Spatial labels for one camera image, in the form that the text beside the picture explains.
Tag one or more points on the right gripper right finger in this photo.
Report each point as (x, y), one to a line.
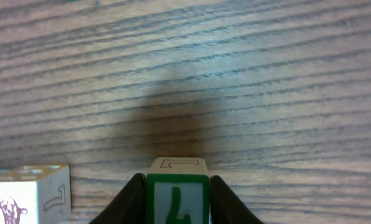
(226, 206)

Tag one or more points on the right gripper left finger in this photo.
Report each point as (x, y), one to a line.
(128, 206)

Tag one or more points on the green L wooden block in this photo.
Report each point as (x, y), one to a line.
(177, 191)

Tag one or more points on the blue edged squirrel block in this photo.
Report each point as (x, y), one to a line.
(35, 194)

